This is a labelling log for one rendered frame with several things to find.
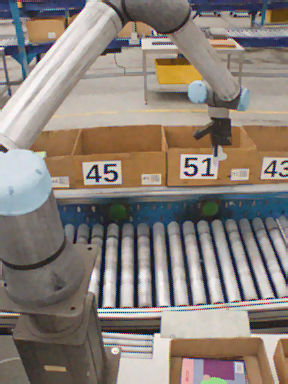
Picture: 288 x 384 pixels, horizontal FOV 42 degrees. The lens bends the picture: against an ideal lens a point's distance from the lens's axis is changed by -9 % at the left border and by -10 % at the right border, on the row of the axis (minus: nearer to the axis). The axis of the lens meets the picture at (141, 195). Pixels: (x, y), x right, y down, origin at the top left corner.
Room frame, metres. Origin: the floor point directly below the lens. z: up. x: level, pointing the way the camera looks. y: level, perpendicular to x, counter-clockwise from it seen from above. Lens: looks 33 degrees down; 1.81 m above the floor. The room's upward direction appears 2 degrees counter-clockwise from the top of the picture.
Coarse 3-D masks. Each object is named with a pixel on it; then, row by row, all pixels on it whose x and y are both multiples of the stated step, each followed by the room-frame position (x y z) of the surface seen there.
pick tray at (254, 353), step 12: (180, 348) 0.68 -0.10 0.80; (192, 348) 0.67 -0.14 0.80; (204, 348) 0.67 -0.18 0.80; (216, 348) 0.67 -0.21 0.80; (228, 348) 0.67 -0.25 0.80; (240, 348) 0.66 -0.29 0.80; (252, 348) 0.66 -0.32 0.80; (264, 348) 0.62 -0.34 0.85; (180, 360) 0.66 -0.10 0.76; (252, 360) 0.64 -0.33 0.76; (264, 360) 0.60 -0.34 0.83; (180, 372) 0.62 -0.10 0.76; (252, 372) 0.60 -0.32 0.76; (264, 372) 0.58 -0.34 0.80
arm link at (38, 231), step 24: (0, 168) 0.60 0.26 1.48; (24, 168) 0.60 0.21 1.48; (0, 192) 0.53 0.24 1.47; (24, 192) 0.54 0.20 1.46; (48, 192) 0.58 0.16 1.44; (0, 216) 0.53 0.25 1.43; (24, 216) 0.53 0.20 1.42; (48, 216) 0.57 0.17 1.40; (0, 240) 0.53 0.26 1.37; (24, 240) 0.53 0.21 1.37; (48, 240) 0.55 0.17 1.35; (24, 264) 0.53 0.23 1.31
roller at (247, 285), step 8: (232, 224) 1.35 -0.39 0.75; (232, 232) 1.30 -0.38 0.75; (232, 240) 1.25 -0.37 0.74; (240, 240) 1.24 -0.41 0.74; (232, 248) 1.21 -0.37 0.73; (240, 248) 1.19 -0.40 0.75; (240, 256) 1.14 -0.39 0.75; (240, 264) 1.09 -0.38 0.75; (240, 272) 1.05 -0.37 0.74; (248, 272) 1.04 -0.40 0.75; (240, 280) 1.02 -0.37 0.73; (248, 280) 1.00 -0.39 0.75; (248, 288) 0.96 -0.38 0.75; (248, 296) 0.92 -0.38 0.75; (256, 296) 0.92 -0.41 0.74
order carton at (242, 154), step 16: (176, 128) 1.73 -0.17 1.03; (192, 128) 1.73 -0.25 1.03; (240, 128) 1.73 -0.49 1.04; (176, 144) 1.73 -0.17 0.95; (192, 144) 1.73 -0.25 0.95; (208, 144) 1.73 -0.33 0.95; (240, 144) 1.71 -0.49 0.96; (176, 160) 1.44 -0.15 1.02; (224, 160) 1.44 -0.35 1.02; (240, 160) 1.44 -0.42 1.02; (176, 176) 1.44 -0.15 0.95; (224, 176) 1.44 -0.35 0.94
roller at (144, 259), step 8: (144, 224) 1.38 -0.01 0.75; (144, 232) 1.33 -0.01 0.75; (144, 240) 1.27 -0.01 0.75; (144, 248) 1.22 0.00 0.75; (144, 256) 1.17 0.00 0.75; (144, 264) 1.13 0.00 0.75; (144, 272) 1.08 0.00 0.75; (144, 280) 1.04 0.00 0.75; (144, 288) 0.99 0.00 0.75; (144, 296) 0.95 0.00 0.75; (144, 304) 0.91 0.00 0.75
